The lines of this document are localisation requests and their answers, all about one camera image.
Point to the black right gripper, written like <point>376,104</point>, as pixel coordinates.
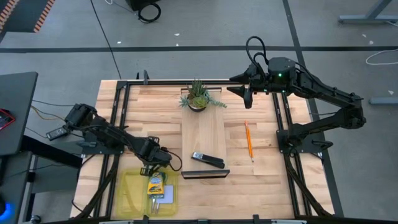
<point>258,79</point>

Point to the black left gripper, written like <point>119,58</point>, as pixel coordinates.
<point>155,154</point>

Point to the yellow crayon box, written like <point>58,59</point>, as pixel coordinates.
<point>155,186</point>

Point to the orange pencil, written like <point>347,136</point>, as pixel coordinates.
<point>248,138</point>
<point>250,146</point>

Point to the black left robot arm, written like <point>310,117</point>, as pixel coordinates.
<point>109,135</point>

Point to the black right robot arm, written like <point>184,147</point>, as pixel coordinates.
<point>326,91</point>

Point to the yellow plastic tray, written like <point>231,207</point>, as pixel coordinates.
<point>133,193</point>

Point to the succulent plant in black bowl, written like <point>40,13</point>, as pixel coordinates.
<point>199,101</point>

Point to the black stapler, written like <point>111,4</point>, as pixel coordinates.
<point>207,160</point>

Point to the black power adapter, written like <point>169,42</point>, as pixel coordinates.
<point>57,133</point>

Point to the black cabinet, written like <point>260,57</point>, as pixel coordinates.
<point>140,3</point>

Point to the grey table foot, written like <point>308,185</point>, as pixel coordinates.
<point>384,100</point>

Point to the grey table base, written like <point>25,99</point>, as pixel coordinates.
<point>370,17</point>

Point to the dark grey desk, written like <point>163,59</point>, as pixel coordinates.
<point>15,109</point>

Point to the red item on desk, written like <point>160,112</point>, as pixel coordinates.
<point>5,119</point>

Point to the black hazard-striped floor mat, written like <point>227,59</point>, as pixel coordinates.
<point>25,15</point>

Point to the wooden shelf riser black frame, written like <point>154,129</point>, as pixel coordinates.
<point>203,133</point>

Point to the black table frame rails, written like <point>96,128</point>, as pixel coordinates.
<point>122,102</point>

